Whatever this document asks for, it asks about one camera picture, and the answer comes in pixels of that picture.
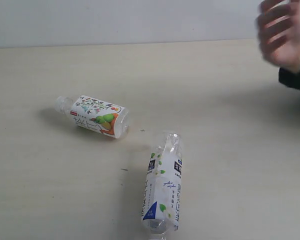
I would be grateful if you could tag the person's bare hand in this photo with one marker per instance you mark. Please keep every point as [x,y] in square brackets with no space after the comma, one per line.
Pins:
[278,32]

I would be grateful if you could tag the tall clear bottle white label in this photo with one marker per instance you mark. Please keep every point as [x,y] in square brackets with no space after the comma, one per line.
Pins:
[161,205]

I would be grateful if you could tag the clear bottle with fruit label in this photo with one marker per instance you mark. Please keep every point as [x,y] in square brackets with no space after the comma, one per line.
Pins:
[95,115]

